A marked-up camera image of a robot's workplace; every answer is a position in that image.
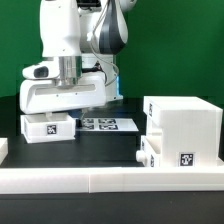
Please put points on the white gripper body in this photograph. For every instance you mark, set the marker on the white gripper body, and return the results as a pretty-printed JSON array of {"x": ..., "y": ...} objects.
[{"x": 43, "y": 96}]

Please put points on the white drawer tray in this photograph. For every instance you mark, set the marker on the white drawer tray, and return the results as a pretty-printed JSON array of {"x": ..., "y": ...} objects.
[
  {"x": 149, "y": 153},
  {"x": 38, "y": 128}
]

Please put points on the white front drawer tray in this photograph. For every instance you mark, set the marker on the white front drawer tray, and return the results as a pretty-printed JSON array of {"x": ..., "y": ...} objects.
[{"x": 149, "y": 153}]

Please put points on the white drawer cabinet box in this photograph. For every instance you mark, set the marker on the white drawer cabinet box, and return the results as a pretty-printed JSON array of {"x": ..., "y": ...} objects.
[{"x": 189, "y": 128}]

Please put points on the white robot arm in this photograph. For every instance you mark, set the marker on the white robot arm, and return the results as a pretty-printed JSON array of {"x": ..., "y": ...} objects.
[{"x": 72, "y": 30}]

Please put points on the white marker tag sheet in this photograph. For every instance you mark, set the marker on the white marker tag sheet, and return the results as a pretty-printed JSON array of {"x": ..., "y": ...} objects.
[{"x": 108, "y": 125}]

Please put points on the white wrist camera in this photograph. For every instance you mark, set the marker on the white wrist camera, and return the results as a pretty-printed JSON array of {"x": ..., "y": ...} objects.
[{"x": 42, "y": 70}]

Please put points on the white left barrier wall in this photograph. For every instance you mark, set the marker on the white left barrier wall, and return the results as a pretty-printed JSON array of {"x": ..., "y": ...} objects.
[{"x": 3, "y": 149}]

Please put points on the white barrier wall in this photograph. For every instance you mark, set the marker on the white barrier wall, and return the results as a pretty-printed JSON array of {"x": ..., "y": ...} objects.
[
  {"x": 99, "y": 180},
  {"x": 3, "y": 149}
]

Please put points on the white front barrier wall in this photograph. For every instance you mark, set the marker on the white front barrier wall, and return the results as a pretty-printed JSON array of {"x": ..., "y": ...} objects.
[{"x": 99, "y": 180}]

